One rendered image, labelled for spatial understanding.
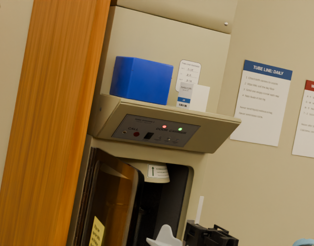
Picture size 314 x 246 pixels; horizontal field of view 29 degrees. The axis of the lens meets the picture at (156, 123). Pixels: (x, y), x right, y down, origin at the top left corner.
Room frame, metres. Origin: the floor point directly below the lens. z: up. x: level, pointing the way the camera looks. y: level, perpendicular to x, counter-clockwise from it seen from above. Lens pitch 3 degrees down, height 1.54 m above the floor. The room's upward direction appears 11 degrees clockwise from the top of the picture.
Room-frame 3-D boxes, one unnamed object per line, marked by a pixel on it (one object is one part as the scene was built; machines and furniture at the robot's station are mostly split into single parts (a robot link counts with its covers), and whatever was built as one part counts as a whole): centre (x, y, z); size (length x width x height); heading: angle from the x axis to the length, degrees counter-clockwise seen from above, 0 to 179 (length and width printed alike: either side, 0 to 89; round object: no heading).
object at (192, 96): (1.44, -0.07, 1.54); 0.05 x 0.05 x 0.06; 36
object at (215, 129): (1.41, -0.03, 1.46); 0.32 x 0.11 x 0.10; 118
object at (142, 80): (1.37, 0.05, 1.56); 0.10 x 0.10 x 0.09; 28
